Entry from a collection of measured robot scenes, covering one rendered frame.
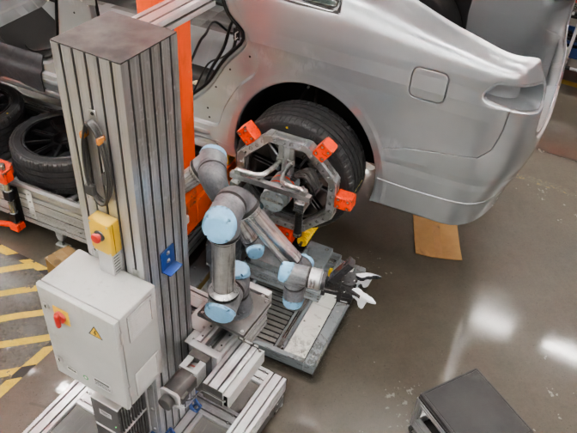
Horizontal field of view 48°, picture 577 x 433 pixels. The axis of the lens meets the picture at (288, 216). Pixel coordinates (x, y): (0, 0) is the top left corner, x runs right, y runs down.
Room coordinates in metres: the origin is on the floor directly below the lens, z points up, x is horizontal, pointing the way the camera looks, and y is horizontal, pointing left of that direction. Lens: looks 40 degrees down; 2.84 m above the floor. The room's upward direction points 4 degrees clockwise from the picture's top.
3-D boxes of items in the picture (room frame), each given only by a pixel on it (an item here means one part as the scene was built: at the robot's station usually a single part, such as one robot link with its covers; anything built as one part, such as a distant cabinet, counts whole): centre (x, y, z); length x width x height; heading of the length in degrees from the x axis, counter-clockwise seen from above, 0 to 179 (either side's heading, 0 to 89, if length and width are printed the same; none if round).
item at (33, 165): (3.45, 1.46, 0.39); 0.66 x 0.66 x 0.24
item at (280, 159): (2.59, 0.16, 1.03); 0.19 x 0.18 x 0.11; 158
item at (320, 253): (2.82, -0.04, 0.32); 0.40 x 0.30 x 0.28; 68
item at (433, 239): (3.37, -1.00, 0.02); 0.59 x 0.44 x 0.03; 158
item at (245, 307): (1.83, 0.19, 0.87); 0.15 x 0.15 x 0.10
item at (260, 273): (2.82, -0.04, 0.13); 0.50 x 0.36 x 0.10; 68
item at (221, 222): (1.70, 0.22, 1.19); 0.15 x 0.12 x 0.55; 168
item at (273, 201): (2.60, 0.05, 0.85); 0.21 x 0.14 x 0.14; 158
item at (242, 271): (1.82, 0.19, 0.98); 0.13 x 0.12 x 0.14; 168
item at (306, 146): (2.67, 0.02, 0.85); 0.54 x 0.07 x 0.54; 68
